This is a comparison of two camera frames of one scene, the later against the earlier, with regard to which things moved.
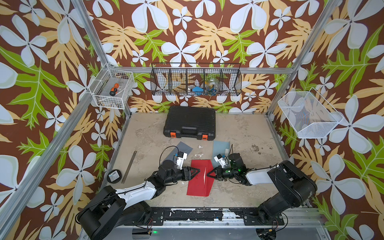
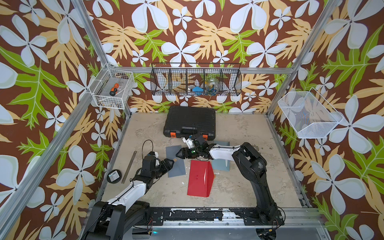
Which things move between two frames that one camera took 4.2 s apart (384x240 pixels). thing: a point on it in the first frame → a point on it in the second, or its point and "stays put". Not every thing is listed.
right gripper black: [218, 175] → [184, 150]
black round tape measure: [114, 176] stays put
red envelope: [200, 184] stays put
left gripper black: [186, 174] → [167, 164]
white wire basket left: [111, 88] stays put
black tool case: [190, 122] stays put
